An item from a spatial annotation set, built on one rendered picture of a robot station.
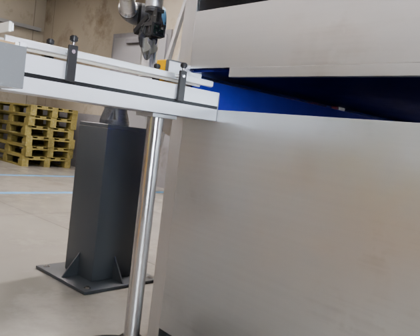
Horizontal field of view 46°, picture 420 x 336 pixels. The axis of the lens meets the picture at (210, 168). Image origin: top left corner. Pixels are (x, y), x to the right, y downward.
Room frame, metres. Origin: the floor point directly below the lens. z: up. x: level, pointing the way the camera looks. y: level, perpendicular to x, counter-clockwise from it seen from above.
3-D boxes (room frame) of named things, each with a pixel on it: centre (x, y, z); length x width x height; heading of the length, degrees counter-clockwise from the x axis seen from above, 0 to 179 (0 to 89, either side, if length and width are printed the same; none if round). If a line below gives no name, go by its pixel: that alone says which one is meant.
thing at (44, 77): (1.40, 0.29, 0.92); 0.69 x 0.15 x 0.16; 133
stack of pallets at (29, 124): (7.99, 2.93, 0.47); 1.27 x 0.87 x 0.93; 47
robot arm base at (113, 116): (2.52, 0.52, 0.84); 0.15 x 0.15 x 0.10
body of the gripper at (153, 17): (2.11, 0.31, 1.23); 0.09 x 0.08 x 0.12; 43
